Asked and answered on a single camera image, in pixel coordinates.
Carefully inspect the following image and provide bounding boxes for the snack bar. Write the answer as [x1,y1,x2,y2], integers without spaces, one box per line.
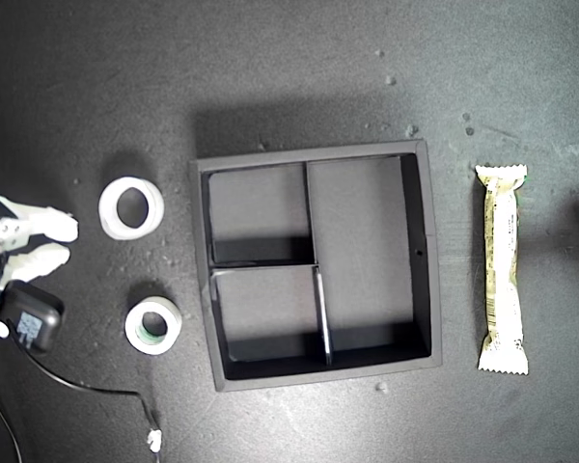
[473,163,531,376]

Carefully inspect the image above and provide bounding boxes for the large white tape roll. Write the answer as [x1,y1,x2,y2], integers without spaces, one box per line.
[97,176,166,241]

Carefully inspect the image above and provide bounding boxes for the black tray with wells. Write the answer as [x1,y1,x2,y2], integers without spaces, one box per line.
[187,138,444,393]

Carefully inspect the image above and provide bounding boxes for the white tape roll green core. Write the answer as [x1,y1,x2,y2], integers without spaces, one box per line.
[124,295,183,357]

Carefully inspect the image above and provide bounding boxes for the black cable with white connector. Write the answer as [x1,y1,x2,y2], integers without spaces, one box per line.
[9,327,165,457]

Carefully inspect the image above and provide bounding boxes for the black camera box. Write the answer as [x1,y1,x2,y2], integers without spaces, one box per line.
[0,283,67,356]

